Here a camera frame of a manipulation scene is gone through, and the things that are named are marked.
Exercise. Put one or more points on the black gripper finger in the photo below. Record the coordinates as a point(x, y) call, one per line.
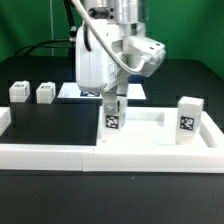
point(110, 108)

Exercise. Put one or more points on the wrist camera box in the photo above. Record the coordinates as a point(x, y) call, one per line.
point(152, 51)

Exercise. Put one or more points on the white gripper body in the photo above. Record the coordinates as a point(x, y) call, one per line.
point(95, 70)

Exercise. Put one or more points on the white U-shaped fence obstacle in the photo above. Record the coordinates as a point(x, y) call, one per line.
point(111, 157)

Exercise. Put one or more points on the white AprilTag base sheet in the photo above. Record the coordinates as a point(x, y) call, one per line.
point(72, 91)

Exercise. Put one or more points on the white square tabletop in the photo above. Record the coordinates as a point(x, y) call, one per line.
point(147, 126)

